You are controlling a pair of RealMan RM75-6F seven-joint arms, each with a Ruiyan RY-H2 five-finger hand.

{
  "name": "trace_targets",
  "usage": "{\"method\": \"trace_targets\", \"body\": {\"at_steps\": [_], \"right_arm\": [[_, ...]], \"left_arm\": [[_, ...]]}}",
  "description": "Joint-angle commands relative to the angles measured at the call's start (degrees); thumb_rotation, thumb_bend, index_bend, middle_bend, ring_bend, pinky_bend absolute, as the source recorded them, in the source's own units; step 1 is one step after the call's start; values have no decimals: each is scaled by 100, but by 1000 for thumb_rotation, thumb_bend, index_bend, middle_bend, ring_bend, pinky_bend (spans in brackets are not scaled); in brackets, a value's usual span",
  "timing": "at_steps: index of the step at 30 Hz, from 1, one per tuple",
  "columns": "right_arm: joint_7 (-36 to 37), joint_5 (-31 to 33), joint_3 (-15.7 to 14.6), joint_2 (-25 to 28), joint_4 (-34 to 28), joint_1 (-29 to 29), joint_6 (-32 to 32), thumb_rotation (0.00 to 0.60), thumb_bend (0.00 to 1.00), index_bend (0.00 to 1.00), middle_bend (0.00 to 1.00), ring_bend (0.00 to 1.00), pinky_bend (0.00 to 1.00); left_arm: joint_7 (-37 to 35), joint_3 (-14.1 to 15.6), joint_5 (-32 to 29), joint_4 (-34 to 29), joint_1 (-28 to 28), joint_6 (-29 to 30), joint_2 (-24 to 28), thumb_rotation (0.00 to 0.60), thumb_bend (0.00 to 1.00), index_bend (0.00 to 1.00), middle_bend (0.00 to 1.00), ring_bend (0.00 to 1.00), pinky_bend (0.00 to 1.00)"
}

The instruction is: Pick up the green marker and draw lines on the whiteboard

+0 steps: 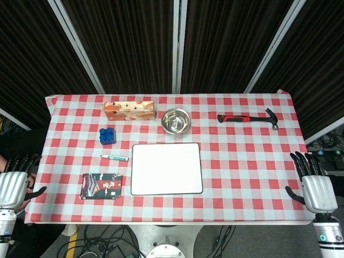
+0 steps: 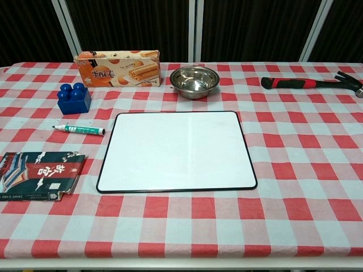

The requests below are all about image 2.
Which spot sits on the dark printed book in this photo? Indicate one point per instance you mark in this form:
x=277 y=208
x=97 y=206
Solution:
x=39 y=175

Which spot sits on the red black claw hammer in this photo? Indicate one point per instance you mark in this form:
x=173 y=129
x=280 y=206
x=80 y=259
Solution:
x=292 y=83

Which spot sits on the red white checkered tablecloth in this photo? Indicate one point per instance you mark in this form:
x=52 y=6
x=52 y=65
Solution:
x=283 y=170

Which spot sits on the stainless steel bowl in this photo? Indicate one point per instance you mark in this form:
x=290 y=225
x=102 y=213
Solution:
x=195 y=82

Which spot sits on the dark pleated curtain panel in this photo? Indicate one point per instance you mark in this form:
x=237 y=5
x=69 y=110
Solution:
x=25 y=31
x=255 y=28
x=130 y=25
x=346 y=31

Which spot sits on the blue toy building block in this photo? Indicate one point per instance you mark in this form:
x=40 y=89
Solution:
x=74 y=102

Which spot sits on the grey metal frame post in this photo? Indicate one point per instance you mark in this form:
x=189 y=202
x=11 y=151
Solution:
x=68 y=25
x=195 y=28
x=314 y=31

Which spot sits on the green whiteboard marker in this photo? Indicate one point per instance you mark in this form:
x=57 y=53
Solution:
x=82 y=129

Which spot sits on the white board with black rim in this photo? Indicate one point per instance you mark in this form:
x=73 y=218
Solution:
x=175 y=153

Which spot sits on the orange egg roll snack box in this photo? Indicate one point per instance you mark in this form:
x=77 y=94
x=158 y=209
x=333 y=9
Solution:
x=113 y=71

